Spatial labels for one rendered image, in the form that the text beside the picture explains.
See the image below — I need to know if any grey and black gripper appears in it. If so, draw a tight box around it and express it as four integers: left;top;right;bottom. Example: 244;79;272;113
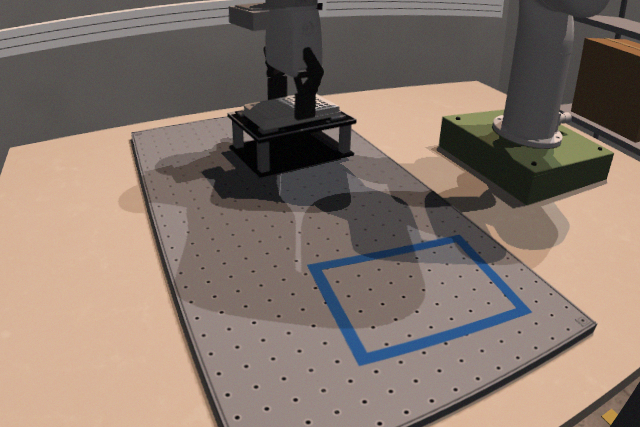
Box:
264;4;324;120

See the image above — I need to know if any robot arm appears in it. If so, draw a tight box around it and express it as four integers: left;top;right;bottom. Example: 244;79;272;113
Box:
229;0;609;148

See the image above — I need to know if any blue tape rectangle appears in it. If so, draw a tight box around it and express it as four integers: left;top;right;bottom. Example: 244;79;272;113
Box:
307;235;532;366

